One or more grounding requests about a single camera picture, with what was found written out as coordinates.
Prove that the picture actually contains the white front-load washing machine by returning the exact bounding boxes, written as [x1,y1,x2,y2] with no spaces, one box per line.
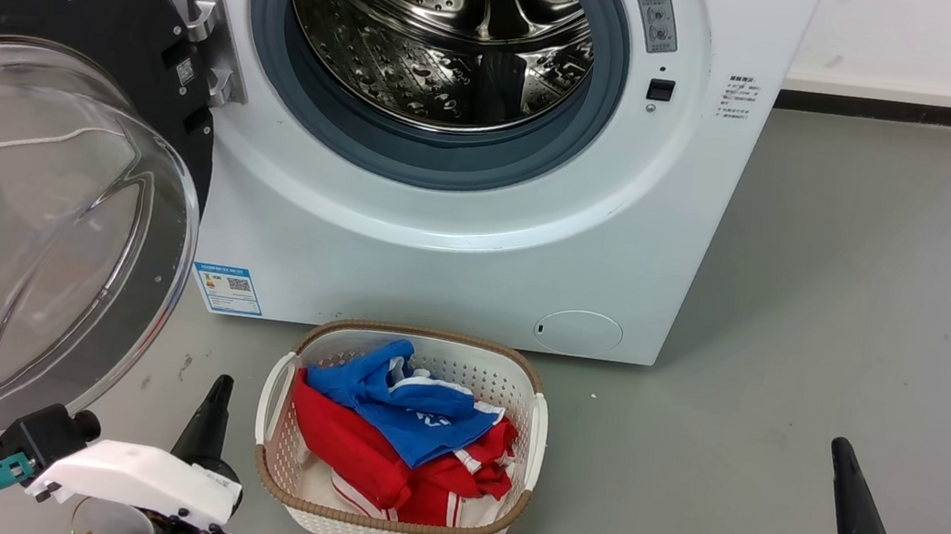
[3,0,825,387]

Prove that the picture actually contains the white low cabinet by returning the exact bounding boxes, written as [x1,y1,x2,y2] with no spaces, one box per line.
[772,0,951,131]

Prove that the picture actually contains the grey warning sticker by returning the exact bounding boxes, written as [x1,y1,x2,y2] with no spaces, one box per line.
[620,0,684,57]

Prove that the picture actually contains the blue garment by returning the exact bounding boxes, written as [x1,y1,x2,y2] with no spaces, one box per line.
[295,326,513,479]

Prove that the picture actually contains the round white filter cover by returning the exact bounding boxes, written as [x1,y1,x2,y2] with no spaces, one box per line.
[531,303,626,362]

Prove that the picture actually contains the blue energy label sticker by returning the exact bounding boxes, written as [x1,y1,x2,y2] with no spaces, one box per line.
[188,262,268,319]

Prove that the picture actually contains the silver metal door hinge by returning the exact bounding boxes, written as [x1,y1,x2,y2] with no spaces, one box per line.
[171,0,261,113]

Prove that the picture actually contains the small black text label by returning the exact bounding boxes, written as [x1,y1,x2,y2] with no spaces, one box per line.
[718,72,763,124]

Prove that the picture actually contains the red garment with white stripes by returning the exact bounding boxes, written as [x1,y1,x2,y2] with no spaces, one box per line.
[277,366,526,534]

